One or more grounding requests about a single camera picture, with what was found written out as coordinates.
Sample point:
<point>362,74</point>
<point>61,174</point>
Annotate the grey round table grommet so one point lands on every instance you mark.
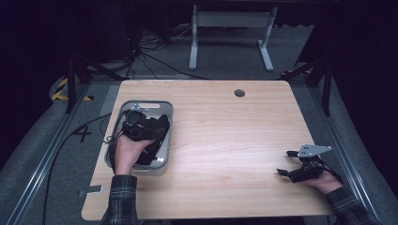
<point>239,92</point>

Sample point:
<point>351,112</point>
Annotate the grey tape strip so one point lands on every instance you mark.
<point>92,189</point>

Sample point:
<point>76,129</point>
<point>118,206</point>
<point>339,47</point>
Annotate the person's left hand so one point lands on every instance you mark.
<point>128,153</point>

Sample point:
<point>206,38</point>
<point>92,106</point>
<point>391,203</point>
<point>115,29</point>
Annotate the grey rimmed white plastic basin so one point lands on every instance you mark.
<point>164,137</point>

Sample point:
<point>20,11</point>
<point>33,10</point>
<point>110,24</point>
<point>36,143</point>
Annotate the person's right hand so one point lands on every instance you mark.
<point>327,182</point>

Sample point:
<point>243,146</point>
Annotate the white metal desk frame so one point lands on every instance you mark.
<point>231,19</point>

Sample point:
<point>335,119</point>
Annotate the yellow black hazard tape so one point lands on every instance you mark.
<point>61,89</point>

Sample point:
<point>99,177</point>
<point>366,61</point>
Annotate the black metal stand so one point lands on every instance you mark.
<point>71,84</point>
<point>327,90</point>

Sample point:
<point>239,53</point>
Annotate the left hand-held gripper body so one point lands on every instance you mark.
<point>134,123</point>

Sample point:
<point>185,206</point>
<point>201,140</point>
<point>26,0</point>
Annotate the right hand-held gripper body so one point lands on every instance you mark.
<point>308,170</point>

